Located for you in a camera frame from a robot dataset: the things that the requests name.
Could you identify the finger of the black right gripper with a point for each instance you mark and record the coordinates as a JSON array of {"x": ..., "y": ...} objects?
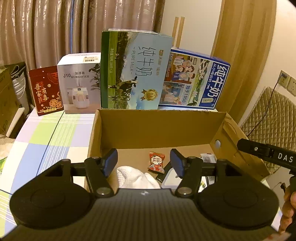
[{"x": 254, "y": 148}]

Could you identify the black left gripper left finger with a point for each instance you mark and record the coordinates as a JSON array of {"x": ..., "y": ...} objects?
[{"x": 98, "y": 169}]

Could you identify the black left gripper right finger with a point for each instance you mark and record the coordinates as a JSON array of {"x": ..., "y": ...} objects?
[{"x": 189, "y": 170}]

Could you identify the white power adapter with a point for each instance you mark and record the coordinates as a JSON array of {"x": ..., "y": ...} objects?
[{"x": 171, "y": 180}]

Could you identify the clear sachet packets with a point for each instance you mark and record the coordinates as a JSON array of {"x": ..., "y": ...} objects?
[{"x": 209, "y": 158}]

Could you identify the white knitted cloth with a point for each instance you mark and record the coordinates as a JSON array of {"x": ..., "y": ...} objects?
[{"x": 132, "y": 178}]

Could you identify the red candy packet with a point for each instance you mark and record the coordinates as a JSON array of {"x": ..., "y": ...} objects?
[{"x": 156, "y": 162}]

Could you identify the right hand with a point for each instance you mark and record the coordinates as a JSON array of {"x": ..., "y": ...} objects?
[{"x": 288, "y": 210}]

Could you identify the quilted olive chair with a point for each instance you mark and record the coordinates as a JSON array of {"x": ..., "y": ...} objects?
[{"x": 271, "y": 122}]

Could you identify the brown cardboard box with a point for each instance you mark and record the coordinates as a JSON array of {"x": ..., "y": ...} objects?
[{"x": 136, "y": 133}]

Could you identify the checkered tablecloth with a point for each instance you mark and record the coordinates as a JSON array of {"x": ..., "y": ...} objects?
[{"x": 41, "y": 142}]

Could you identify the red gift box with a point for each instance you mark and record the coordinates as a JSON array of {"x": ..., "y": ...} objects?
[{"x": 46, "y": 91}]

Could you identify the white humidifier box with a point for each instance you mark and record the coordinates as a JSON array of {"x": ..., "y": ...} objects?
[{"x": 79, "y": 82}]

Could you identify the cardboard box on floor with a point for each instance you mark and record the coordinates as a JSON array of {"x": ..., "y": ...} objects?
[{"x": 12, "y": 115}]

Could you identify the green blue milk carton box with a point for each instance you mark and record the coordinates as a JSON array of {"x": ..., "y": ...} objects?
[{"x": 132, "y": 68}]

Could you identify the wooden sticks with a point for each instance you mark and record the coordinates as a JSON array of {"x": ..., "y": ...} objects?
[{"x": 178, "y": 31}]

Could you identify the wall power socket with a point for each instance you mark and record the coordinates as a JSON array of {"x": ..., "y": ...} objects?
[{"x": 287, "y": 82}]

